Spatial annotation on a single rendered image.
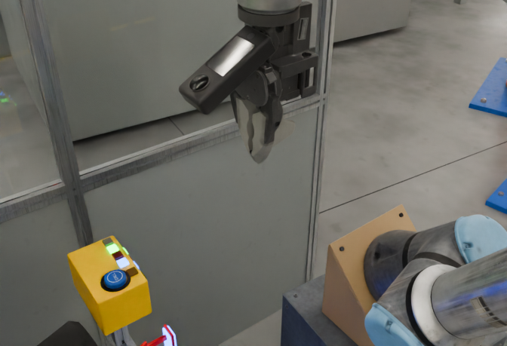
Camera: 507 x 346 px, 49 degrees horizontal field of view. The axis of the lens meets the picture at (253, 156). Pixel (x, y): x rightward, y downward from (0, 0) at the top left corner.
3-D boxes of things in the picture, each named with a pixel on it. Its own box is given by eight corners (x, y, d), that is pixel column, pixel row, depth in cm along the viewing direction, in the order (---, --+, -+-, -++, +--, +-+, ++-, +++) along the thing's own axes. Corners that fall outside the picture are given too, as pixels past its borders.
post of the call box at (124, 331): (111, 337, 118) (102, 297, 111) (124, 331, 120) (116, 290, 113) (117, 347, 116) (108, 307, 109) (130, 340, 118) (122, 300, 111)
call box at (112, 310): (75, 290, 115) (66, 252, 109) (120, 270, 120) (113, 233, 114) (106, 342, 104) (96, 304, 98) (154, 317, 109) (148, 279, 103)
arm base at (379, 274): (410, 220, 105) (446, 207, 97) (445, 296, 103) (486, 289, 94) (350, 248, 98) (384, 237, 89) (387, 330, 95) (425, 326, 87)
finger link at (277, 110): (281, 145, 69) (284, 81, 64) (271, 149, 68) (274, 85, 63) (259, 130, 72) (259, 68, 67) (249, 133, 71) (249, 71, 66)
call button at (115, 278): (101, 280, 104) (99, 274, 103) (121, 271, 106) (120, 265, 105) (110, 294, 101) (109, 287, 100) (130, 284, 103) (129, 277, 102)
